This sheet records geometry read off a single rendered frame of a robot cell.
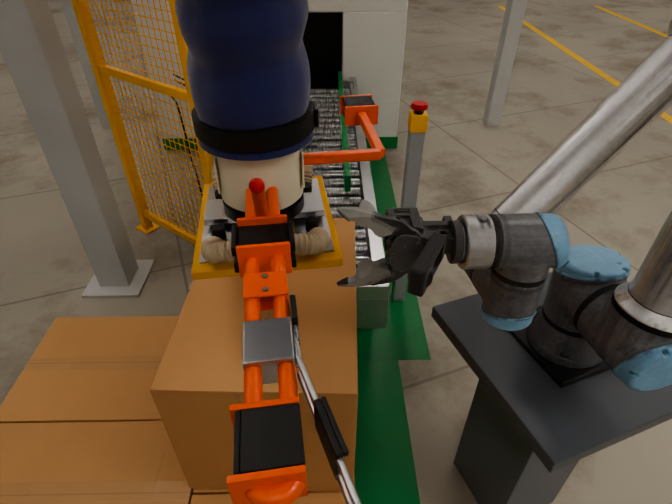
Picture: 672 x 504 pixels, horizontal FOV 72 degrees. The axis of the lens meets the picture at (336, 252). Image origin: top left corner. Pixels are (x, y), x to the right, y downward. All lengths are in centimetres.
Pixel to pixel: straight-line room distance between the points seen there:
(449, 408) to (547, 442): 95
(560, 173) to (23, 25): 191
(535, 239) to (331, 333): 47
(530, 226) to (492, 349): 58
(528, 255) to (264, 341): 43
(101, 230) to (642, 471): 252
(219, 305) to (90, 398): 59
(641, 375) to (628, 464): 114
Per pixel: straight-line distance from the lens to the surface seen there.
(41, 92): 228
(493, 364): 127
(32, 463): 151
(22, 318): 283
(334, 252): 91
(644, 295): 105
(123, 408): 150
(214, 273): 90
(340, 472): 49
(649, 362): 106
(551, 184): 92
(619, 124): 94
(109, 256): 264
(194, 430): 108
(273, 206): 83
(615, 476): 215
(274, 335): 59
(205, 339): 104
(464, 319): 136
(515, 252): 77
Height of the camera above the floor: 170
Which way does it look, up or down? 38 degrees down
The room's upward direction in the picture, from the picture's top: straight up
